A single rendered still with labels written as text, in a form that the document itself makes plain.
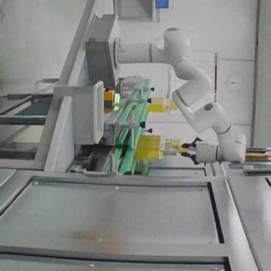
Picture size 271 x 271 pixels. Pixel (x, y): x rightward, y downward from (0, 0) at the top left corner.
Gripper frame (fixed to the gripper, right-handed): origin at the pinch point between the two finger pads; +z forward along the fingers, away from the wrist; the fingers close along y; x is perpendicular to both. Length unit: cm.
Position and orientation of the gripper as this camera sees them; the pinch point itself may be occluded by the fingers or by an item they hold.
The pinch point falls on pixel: (186, 150)
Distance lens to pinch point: 201.5
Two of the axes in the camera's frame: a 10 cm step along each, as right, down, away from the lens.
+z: -9.4, -0.9, 3.2
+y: 0.0, -9.7, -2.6
